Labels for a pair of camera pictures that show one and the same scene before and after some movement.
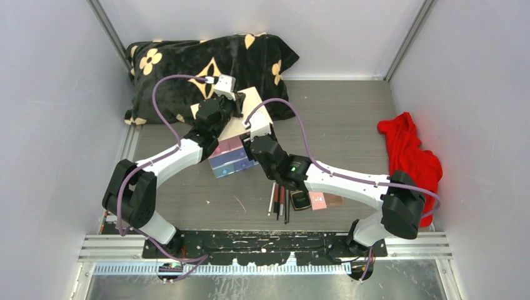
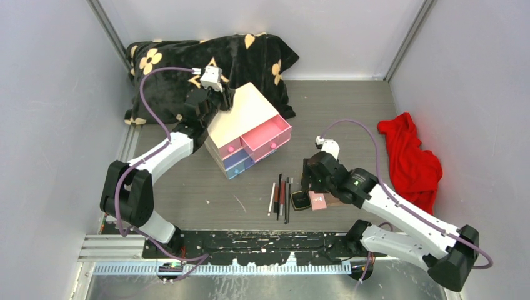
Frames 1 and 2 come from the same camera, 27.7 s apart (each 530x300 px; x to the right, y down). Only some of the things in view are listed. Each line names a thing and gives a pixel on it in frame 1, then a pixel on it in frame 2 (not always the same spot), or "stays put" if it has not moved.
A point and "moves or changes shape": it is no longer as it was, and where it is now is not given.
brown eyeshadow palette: [330, 199] stays put
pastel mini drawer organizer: [230, 156] moves or changes shape
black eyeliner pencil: [289, 206] stays put
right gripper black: [272, 138] -> [305, 182]
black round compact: [300, 200] stays put
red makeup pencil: [282, 199] stays put
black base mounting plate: [265, 247] stays put
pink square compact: [317, 200] stays put
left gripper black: [240, 103] -> [227, 95]
